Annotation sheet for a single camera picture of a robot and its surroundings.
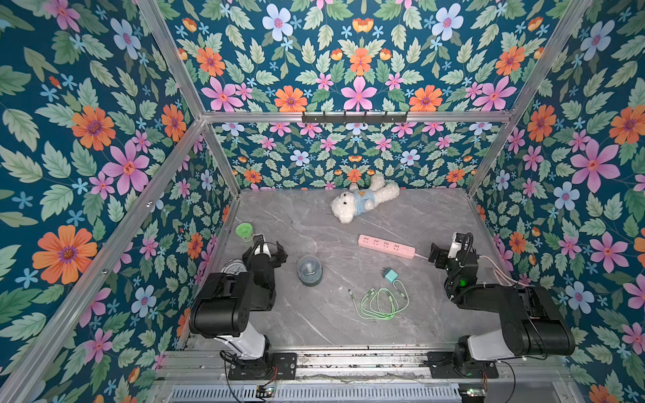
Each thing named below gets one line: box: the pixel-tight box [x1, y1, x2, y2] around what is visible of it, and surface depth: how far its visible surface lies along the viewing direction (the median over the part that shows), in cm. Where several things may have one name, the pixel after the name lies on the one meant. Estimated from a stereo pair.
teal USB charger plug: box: [382, 268, 399, 283], surface depth 92 cm
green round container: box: [235, 221, 255, 242], surface depth 103 cm
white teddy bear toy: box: [330, 173, 400, 225], surface depth 107 cm
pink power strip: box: [357, 233, 417, 260], surface depth 100 cm
